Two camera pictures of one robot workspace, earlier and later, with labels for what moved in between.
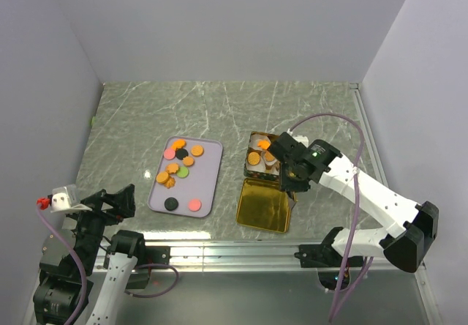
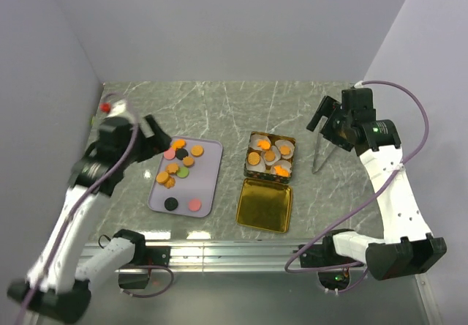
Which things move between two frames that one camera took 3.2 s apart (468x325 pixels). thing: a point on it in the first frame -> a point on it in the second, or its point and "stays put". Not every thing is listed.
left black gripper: x=122 y=203 -> x=159 y=143
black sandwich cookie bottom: x=171 y=203 stays put
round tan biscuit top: x=197 y=151 stays put
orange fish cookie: x=263 y=144 stays put
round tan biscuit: x=254 y=158 stays put
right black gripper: x=288 y=185 -> x=330 y=107
